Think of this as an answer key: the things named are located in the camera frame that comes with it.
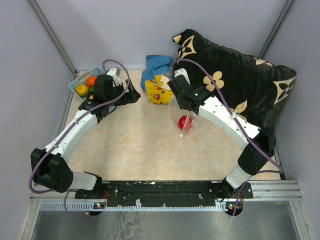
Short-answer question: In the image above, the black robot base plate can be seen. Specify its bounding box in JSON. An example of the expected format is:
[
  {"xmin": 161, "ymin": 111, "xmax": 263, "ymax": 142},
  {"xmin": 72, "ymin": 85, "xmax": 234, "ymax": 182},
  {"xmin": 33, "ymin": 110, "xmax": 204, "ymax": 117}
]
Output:
[{"xmin": 75, "ymin": 180, "xmax": 239, "ymax": 208}]

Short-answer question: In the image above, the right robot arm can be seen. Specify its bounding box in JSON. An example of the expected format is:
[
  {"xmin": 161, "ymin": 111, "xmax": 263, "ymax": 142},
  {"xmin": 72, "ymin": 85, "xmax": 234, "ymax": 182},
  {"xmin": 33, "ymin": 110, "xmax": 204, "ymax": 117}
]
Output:
[{"xmin": 168, "ymin": 75, "xmax": 276, "ymax": 198}]

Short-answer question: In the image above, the left metal corner post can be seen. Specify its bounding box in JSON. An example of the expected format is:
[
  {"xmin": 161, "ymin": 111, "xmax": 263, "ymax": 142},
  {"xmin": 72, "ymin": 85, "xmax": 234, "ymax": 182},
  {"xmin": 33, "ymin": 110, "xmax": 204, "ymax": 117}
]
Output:
[{"xmin": 27, "ymin": 0, "xmax": 78, "ymax": 76}]

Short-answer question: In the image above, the right metal corner post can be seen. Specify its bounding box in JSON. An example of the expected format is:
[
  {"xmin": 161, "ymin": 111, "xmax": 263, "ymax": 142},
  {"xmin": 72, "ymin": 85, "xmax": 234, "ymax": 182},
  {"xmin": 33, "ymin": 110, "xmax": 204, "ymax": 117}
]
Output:
[{"xmin": 258, "ymin": 0, "xmax": 295, "ymax": 59}]

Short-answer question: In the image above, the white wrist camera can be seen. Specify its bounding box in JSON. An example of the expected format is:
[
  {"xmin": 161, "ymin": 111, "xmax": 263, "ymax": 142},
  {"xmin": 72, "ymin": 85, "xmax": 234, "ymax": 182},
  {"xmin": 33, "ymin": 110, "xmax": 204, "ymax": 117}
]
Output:
[
  {"xmin": 106, "ymin": 67, "xmax": 123, "ymax": 87},
  {"xmin": 173, "ymin": 68, "xmax": 191, "ymax": 85}
]

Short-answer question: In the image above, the orange toy fruit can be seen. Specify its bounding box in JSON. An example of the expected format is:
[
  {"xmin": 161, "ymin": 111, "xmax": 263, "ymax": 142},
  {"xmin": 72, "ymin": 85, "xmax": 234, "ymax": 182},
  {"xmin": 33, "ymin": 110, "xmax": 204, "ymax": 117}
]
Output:
[{"xmin": 86, "ymin": 76, "xmax": 97, "ymax": 88}]

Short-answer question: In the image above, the clear dotted zip top bag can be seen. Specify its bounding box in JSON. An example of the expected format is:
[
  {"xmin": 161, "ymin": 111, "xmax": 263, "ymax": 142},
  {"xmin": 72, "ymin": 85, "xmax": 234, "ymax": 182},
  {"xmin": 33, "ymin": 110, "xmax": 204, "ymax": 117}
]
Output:
[{"xmin": 168, "ymin": 96, "xmax": 198, "ymax": 138}]

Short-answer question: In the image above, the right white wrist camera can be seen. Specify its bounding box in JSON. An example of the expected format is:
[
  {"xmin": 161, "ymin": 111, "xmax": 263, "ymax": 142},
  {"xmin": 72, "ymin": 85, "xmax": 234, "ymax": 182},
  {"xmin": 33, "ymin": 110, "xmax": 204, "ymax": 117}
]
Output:
[{"xmin": 173, "ymin": 68, "xmax": 191, "ymax": 85}]

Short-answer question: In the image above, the aluminium frame rail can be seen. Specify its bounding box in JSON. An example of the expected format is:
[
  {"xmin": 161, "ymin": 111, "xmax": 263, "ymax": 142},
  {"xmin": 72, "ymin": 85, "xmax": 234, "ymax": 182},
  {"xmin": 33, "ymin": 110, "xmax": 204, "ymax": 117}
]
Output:
[{"xmin": 29, "ymin": 180, "xmax": 302, "ymax": 215}]

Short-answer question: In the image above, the metal corner post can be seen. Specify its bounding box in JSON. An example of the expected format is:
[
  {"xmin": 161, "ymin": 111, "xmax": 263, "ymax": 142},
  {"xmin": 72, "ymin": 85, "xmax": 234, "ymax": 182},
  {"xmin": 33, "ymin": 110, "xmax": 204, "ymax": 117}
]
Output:
[
  {"xmin": 27, "ymin": 0, "xmax": 78, "ymax": 76},
  {"xmin": 258, "ymin": 0, "xmax": 295, "ymax": 59}
]

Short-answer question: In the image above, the black floral pillow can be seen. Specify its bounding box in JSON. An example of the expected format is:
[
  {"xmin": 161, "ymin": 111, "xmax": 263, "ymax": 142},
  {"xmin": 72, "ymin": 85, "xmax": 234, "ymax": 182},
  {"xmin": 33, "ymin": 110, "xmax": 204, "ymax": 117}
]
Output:
[{"xmin": 172, "ymin": 29, "xmax": 297, "ymax": 129}]

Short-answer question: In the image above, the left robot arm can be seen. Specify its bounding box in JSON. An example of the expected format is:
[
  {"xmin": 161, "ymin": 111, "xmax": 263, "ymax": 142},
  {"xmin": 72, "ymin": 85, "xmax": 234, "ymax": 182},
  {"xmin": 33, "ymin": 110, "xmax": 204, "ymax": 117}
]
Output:
[{"xmin": 29, "ymin": 74, "xmax": 141, "ymax": 199}]

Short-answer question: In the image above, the yellow green toy citrus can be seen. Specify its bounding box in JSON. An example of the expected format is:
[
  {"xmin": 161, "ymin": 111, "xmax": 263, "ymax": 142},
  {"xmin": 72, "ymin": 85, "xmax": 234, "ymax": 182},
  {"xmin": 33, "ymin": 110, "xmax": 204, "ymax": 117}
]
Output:
[{"xmin": 75, "ymin": 84, "xmax": 90, "ymax": 98}]

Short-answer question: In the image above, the red toy apple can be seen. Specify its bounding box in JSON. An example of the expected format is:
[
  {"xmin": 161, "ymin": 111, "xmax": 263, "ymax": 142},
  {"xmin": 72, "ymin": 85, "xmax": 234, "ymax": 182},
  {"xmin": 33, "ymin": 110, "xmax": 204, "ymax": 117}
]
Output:
[{"xmin": 178, "ymin": 115, "xmax": 193, "ymax": 132}]

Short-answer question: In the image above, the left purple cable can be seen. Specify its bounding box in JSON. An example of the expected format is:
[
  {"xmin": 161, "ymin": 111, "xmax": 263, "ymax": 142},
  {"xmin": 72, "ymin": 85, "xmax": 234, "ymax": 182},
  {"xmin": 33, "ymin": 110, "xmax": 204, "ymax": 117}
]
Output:
[{"xmin": 27, "ymin": 59, "xmax": 132, "ymax": 219}]

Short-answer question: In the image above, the blue yellow pikachu cloth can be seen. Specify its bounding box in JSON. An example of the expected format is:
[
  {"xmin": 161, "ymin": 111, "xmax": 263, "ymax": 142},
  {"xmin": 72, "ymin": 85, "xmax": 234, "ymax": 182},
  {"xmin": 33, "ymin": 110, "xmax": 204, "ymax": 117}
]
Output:
[{"xmin": 140, "ymin": 55, "xmax": 173, "ymax": 105}]

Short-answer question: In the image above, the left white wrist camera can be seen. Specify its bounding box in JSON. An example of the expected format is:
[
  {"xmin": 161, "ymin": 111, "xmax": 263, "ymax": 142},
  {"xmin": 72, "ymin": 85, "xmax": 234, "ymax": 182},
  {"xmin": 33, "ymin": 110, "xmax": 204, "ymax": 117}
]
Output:
[{"xmin": 106, "ymin": 67, "xmax": 123, "ymax": 87}]

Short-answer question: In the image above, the blue plastic basket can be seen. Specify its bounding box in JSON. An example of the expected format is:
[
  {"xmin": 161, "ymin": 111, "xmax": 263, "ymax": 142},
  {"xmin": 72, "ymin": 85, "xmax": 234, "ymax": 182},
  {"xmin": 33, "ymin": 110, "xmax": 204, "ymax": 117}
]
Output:
[{"xmin": 69, "ymin": 66, "xmax": 105, "ymax": 102}]

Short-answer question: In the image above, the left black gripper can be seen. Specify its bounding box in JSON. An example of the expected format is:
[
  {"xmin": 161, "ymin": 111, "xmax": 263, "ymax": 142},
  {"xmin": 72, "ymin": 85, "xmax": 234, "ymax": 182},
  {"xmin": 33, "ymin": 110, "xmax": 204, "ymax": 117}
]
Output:
[{"xmin": 106, "ymin": 78, "xmax": 141, "ymax": 107}]

